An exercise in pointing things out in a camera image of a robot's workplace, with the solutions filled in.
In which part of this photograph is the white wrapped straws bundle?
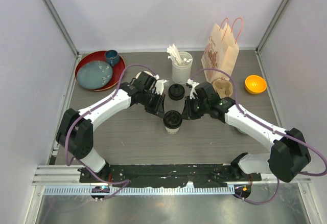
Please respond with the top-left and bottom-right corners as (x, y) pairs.
(167, 44), (192, 66)

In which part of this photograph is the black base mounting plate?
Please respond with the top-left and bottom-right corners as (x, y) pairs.
(79, 163), (263, 188)

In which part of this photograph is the printed kraft paper bag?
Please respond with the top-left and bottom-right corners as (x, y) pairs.
(201, 17), (243, 83)

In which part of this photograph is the orange plastic bowl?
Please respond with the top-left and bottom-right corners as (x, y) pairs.
(245, 75), (267, 95)

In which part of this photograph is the aluminium frame rail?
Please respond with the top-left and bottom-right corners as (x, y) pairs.
(32, 162), (312, 196)

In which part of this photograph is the purple cable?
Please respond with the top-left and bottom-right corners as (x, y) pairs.
(64, 64), (160, 200)
(189, 68), (327, 206)

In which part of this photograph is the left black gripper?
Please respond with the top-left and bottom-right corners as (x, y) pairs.
(141, 91), (166, 119)

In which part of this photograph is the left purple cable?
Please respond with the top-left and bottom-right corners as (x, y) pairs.
(64, 64), (160, 200)

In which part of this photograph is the stack of white paper cups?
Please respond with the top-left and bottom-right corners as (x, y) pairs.
(135, 71), (153, 79)

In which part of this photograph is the white cylindrical straw holder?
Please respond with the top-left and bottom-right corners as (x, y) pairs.
(172, 52), (193, 84)

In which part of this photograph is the blue-grey ceramic plate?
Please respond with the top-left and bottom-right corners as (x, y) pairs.
(77, 60), (113, 89)

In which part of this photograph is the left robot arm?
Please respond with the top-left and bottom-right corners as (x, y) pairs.
(56, 72), (169, 183)

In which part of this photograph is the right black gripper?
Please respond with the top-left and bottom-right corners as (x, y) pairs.
(180, 96), (209, 120)

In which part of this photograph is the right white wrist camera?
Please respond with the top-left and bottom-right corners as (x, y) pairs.
(186, 78), (199, 99)

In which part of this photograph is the stack of black cup lids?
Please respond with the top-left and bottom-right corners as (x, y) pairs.
(168, 83), (185, 101)

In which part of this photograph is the brown pulp cup carrier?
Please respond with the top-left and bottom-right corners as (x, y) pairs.
(212, 79), (233, 99)

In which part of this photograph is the dark blue ceramic mug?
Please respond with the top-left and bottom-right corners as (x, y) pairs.
(105, 50), (120, 66)

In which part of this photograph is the red round tray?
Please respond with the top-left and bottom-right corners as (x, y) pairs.
(75, 51), (125, 91)

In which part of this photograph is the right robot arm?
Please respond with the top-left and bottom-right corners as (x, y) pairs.
(181, 79), (311, 183)

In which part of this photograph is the pale green ceramic bowl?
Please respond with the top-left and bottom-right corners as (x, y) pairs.
(237, 128), (247, 135)

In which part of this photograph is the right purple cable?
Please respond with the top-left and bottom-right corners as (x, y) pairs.
(189, 68), (327, 206)

